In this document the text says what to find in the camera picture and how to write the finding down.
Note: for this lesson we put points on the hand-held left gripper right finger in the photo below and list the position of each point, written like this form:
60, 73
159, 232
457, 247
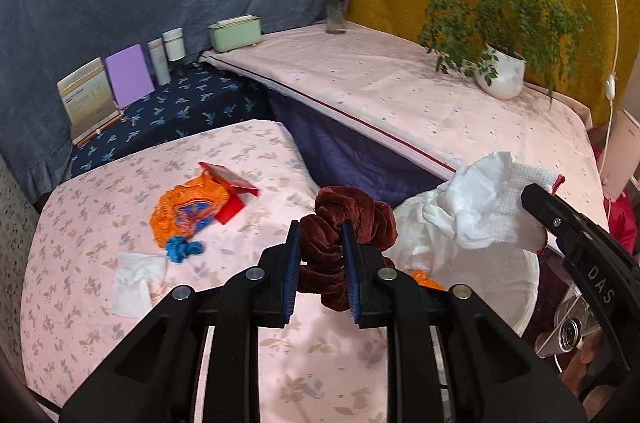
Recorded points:
351, 278

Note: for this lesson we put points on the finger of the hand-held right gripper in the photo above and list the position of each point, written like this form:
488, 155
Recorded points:
595, 273

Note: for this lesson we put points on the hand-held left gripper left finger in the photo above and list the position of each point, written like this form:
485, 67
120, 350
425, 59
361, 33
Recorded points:
291, 273

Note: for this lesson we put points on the dark red velvet scrunchie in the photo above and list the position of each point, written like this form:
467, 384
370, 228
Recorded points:
370, 215

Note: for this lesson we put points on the orange plastic bag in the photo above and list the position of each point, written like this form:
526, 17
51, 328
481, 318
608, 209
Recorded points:
170, 213
425, 279

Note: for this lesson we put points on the bin with white liner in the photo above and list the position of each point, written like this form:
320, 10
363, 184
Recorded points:
490, 293

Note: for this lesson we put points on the white knit glove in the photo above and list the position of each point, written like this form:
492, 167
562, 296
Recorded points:
480, 203

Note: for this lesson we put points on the person's right hand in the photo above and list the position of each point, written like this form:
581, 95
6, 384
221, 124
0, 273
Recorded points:
592, 353

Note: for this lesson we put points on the red cloth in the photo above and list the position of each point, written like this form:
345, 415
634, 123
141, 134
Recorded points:
620, 223

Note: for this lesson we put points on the red flat box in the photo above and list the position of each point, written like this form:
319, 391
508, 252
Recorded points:
232, 205

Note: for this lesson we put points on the blue scrunchie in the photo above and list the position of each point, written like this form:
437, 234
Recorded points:
185, 250

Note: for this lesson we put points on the white and pink box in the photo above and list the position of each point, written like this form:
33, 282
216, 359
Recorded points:
620, 153

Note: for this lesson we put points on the purple cloth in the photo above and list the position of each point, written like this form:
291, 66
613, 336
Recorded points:
340, 143

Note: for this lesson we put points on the white crumpled tissue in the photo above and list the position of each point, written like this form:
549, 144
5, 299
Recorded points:
137, 280

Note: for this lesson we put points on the navy floral cloth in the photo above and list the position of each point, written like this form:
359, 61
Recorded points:
190, 103

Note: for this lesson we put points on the pink speckled cloth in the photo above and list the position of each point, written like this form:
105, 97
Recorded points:
375, 78

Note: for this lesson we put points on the pink floral tablecloth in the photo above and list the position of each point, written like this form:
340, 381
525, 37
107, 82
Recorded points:
100, 203

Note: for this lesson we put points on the green plant in white pot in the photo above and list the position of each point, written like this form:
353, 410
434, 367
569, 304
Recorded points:
502, 75

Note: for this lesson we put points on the green box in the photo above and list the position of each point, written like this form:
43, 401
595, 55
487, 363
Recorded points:
235, 34

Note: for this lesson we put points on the white bottle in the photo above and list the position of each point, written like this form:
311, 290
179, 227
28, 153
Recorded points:
160, 63

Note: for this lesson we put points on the purple board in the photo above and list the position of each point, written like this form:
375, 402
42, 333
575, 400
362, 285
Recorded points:
130, 75

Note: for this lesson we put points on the white jar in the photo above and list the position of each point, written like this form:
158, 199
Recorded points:
174, 45

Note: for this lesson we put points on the grey speckled cloth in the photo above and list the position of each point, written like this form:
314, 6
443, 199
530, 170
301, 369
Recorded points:
12, 228

